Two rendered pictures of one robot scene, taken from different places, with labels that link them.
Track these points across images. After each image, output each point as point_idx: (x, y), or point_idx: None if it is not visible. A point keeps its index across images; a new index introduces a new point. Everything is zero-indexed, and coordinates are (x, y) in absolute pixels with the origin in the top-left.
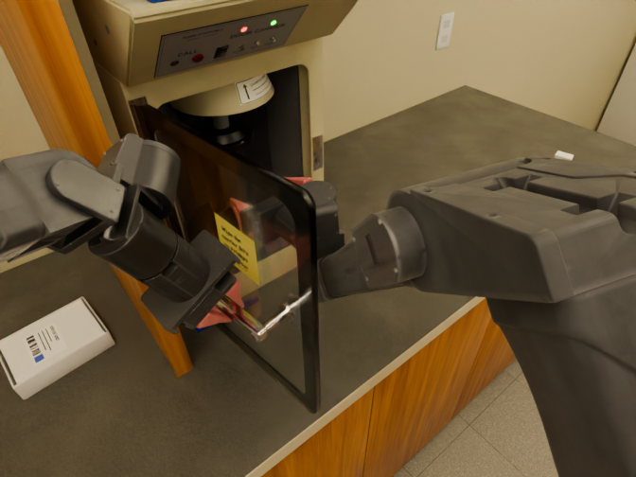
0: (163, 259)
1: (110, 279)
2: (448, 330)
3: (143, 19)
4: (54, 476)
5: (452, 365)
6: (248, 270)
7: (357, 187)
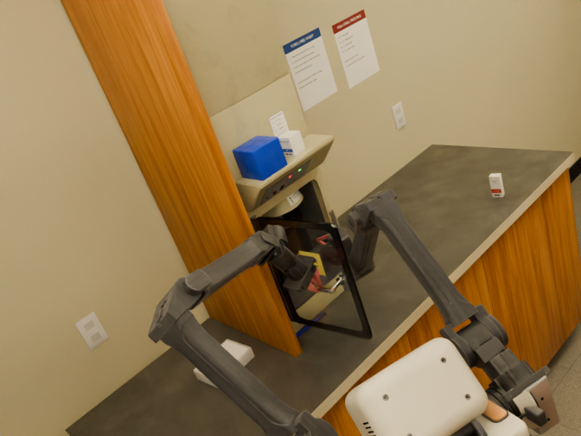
0: (292, 259)
1: (234, 332)
2: None
3: (262, 187)
4: None
5: None
6: (319, 271)
7: None
